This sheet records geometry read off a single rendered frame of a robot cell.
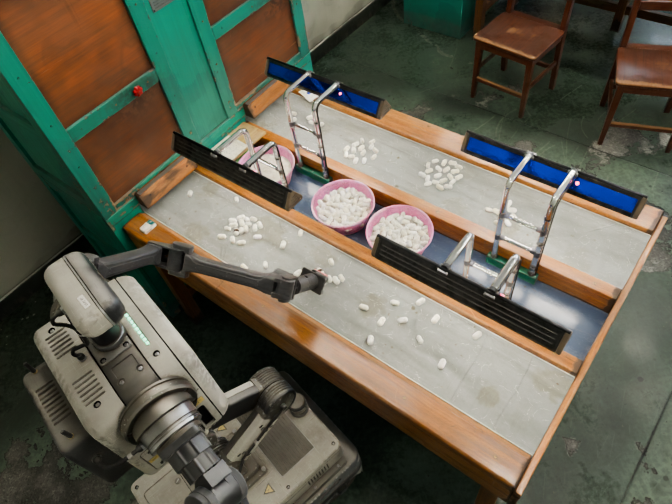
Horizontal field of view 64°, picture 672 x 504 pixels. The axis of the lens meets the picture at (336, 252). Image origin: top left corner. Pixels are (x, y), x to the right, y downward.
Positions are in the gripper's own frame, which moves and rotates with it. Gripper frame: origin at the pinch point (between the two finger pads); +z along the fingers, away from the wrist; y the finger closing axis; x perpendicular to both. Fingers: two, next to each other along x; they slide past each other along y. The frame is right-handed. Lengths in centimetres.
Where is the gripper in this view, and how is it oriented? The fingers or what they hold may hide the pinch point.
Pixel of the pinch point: (325, 276)
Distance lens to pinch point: 197.1
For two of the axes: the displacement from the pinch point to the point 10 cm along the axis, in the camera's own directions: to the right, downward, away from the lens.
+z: 5.3, -1.2, 8.4
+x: -3.1, 9.0, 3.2
